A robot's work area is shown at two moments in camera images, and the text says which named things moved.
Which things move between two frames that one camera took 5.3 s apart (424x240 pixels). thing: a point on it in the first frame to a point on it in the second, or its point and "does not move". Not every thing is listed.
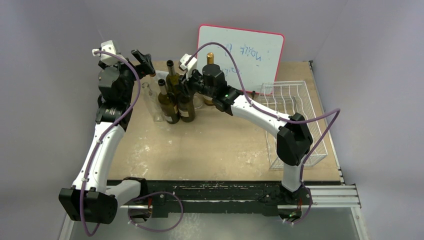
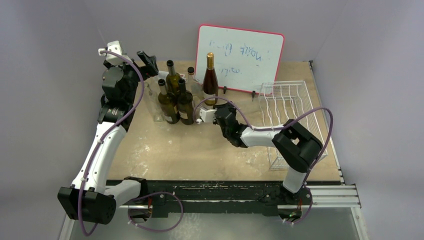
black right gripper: (191, 84) to (216, 116)
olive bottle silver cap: (169, 108) does not move
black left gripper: (145, 62) does not move
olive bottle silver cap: (172, 78) does not move
